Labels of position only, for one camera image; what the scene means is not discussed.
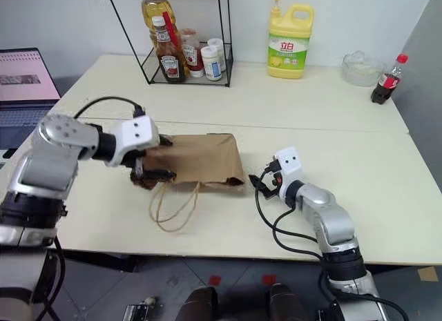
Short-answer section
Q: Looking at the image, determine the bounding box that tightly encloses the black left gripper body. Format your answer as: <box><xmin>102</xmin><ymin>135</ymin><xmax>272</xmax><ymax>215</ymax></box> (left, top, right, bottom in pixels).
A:
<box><xmin>124</xmin><ymin>133</ymin><xmax>163</xmax><ymax>179</ymax></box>

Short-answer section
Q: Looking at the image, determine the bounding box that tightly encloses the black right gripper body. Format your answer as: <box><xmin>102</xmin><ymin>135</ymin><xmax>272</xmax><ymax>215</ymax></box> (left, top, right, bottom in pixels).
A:
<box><xmin>262</xmin><ymin>156</ymin><xmax>287</xmax><ymax>200</ymax></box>

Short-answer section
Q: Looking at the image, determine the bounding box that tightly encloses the brown paper bag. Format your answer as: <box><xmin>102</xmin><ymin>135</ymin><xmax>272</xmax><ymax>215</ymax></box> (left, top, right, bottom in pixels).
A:
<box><xmin>139</xmin><ymin>132</ymin><xmax>247</xmax><ymax>233</ymax></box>

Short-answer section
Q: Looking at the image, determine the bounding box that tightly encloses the large ketchup bottle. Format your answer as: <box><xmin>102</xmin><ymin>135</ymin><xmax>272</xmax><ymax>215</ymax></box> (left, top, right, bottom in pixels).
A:
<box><xmin>151</xmin><ymin>16</ymin><xmax>189</xmax><ymax>84</ymax></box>

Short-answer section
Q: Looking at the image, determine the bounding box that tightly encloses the small red sauce bottle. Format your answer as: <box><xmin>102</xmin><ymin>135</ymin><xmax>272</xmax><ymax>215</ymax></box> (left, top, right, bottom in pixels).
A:
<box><xmin>180</xmin><ymin>28</ymin><xmax>206</xmax><ymax>79</ymax></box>

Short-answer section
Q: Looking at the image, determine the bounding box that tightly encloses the white seasoning jar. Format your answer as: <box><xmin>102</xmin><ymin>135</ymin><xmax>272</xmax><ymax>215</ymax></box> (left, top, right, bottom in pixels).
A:
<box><xmin>206</xmin><ymin>37</ymin><xmax>227</xmax><ymax>73</ymax></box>
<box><xmin>200</xmin><ymin>46</ymin><xmax>223</xmax><ymax>82</ymax></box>

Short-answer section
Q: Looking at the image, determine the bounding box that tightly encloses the dark rounded shape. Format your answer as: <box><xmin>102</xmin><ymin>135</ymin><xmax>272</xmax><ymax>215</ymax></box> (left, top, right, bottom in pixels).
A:
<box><xmin>269</xmin><ymin>282</ymin><xmax>302</xmax><ymax>321</ymax></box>
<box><xmin>184</xmin><ymin>286</ymin><xmax>220</xmax><ymax>321</ymax></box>

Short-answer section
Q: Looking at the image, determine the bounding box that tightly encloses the yellow dish soap bottle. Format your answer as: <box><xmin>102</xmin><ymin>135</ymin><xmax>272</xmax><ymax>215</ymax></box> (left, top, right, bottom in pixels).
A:
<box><xmin>266</xmin><ymin>0</ymin><xmax>316</xmax><ymax>79</ymax></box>

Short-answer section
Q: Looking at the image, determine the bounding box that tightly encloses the cooking oil bottle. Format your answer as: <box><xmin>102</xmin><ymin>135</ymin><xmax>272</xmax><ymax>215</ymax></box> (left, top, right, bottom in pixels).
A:
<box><xmin>140</xmin><ymin>0</ymin><xmax>184</xmax><ymax>59</ymax></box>

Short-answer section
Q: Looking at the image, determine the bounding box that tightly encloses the open laptop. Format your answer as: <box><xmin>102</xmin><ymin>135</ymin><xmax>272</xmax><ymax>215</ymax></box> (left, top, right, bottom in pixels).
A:
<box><xmin>0</xmin><ymin>47</ymin><xmax>63</xmax><ymax>153</ymax></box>

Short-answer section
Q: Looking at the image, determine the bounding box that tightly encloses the clear plastic bowl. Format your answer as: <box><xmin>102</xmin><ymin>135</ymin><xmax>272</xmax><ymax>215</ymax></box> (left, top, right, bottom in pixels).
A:
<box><xmin>341</xmin><ymin>50</ymin><xmax>388</xmax><ymax>88</ymax></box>

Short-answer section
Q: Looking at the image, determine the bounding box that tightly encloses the cola bottle red cap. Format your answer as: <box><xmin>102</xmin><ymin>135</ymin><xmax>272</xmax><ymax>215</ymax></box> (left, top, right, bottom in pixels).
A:
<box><xmin>370</xmin><ymin>53</ymin><xmax>410</xmax><ymax>106</ymax></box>

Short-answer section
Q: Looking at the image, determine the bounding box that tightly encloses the cardboard scrap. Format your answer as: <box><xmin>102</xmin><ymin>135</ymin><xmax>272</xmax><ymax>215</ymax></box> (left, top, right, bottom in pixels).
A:
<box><xmin>416</xmin><ymin>265</ymin><xmax>439</xmax><ymax>282</ymax></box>

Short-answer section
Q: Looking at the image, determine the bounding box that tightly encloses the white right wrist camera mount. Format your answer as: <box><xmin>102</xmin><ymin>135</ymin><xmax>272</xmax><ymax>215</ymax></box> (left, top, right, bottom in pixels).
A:
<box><xmin>273</xmin><ymin>146</ymin><xmax>305</xmax><ymax>205</ymax></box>

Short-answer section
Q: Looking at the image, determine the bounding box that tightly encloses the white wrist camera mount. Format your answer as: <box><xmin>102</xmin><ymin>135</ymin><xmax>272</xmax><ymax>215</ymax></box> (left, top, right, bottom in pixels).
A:
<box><xmin>106</xmin><ymin>115</ymin><xmax>160</xmax><ymax>168</ymax></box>
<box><xmin>273</xmin><ymin>146</ymin><xmax>305</xmax><ymax>205</ymax></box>

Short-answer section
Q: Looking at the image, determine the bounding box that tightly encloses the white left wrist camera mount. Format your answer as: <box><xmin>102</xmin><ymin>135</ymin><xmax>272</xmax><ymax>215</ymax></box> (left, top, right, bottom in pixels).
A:
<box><xmin>106</xmin><ymin>115</ymin><xmax>160</xmax><ymax>168</ymax></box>

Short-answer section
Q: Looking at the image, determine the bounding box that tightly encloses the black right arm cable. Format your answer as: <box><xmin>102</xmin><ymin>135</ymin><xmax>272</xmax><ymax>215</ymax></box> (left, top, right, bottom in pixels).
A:
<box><xmin>254</xmin><ymin>168</ymin><xmax>326</xmax><ymax>267</ymax></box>

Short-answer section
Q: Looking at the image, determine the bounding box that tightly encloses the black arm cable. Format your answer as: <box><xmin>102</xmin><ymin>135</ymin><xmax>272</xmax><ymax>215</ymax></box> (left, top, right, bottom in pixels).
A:
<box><xmin>73</xmin><ymin>97</ymin><xmax>146</xmax><ymax>121</ymax></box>
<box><xmin>254</xmin><ymin>168</ymin><xmax>326</xmax><ymax>267</ymax></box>

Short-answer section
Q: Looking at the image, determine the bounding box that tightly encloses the black wire rack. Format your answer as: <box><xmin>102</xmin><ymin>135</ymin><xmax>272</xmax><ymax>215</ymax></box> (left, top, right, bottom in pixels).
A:
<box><xmin>104</xmin><ymin>0</ymin><xmax>233</xmax><ymax>88</ymax></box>

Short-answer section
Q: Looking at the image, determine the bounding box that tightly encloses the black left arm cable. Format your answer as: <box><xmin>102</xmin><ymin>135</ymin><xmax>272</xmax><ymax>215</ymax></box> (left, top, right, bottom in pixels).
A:
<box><xmin>73</xmin><ymin>97</ymin><xmax>146</xmax><ymax>121</ymax></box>

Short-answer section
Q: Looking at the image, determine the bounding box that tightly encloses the metal bracket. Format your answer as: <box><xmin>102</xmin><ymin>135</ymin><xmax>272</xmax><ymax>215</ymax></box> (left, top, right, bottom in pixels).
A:
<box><xmin>124</xmin><ymin>295</ymin><xmax>158</xmax><ymax>321</ymax></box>

